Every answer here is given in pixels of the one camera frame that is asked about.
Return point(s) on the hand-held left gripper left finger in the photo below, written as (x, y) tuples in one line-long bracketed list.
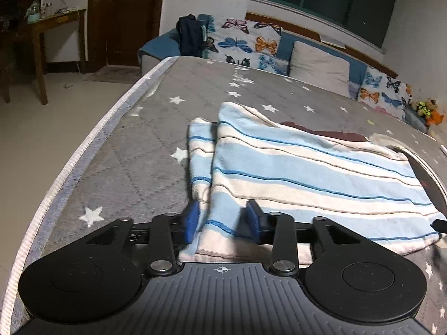
[(192, 221)]

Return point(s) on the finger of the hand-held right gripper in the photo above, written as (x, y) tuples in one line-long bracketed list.
[(440, 225)]

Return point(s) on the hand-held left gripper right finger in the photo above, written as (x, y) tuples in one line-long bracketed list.
[(254, 223)]

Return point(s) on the blue white striped shirt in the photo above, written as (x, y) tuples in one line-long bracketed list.
[(297, 178)]

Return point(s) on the grey star-print quilted cover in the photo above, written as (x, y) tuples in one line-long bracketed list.
[(146, 139)]

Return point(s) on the orange plush toy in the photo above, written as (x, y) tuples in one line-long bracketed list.
[(434, 118)]

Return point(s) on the plush bear with green vest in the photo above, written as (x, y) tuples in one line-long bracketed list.
[(423, 107)]

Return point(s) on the small butterfly print pillow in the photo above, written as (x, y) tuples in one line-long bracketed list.
[(382, 92)]

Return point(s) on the brown doormat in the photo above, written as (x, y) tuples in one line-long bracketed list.
[(111, 76)]

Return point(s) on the grey pillow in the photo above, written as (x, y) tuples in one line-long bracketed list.
[(319, 68)]

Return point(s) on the large butterfly print pillow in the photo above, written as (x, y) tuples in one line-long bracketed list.
[(241, 43)]

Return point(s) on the blue sofa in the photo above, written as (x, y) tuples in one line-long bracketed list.
[(159, 43)]

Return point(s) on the dark backpack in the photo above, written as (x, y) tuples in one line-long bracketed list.
[(190, 36)]

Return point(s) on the flat book on sill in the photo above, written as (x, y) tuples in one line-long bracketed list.
[(331, 41)]

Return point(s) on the brown wooden door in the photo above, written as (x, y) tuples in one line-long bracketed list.
[(129, 28)]

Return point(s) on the wooden desk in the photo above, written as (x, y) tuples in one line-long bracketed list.
[(45, 28)]

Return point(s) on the glass jar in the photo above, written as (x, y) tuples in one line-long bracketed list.
[(47, 9)]

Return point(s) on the teal bottle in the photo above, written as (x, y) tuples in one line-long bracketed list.
[(34, 12)]

